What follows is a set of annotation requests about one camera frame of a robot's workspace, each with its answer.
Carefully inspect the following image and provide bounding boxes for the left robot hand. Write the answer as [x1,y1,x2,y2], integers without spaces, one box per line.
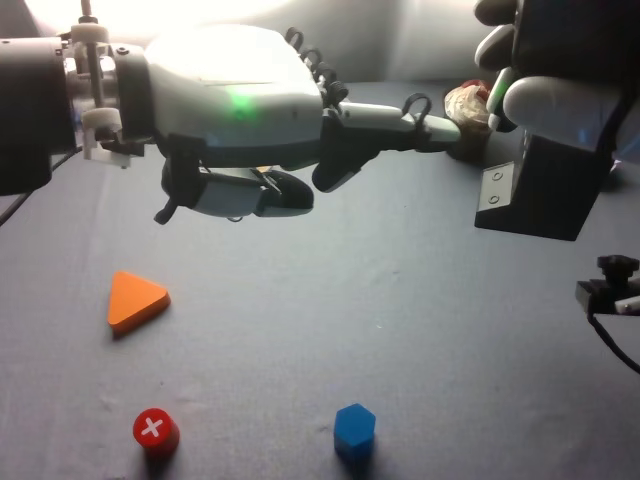
[144,23,462,225]

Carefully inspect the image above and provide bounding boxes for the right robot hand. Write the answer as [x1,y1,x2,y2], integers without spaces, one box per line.
[472,0,627,152]

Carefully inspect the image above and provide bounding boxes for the black phone-shaped device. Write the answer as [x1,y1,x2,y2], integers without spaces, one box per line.
[473,0,640,242]

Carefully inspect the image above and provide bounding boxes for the toy cupcake with white frosting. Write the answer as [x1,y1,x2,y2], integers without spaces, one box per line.
[443,79,494,162]

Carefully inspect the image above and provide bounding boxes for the white backdrop cloth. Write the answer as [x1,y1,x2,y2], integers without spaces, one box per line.
[0,0,481,87]

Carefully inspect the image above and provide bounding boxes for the orange triangular block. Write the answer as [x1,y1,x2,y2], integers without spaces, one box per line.
[107,271,171,337]

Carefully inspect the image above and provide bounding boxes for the grey table cloth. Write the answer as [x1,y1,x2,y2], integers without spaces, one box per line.
[0,74,640,480]

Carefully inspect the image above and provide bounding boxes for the red cylinder block white cross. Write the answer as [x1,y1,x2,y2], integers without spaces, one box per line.
[132,407,181,457]

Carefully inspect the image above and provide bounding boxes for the blue hexagonal block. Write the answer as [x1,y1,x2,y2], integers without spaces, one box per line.
[333,402,377,457]

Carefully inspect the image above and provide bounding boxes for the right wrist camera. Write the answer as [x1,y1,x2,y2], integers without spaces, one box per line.
[574,253,640,317]

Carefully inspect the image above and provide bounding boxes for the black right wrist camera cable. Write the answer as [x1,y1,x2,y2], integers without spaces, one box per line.
[589,310,640,375]

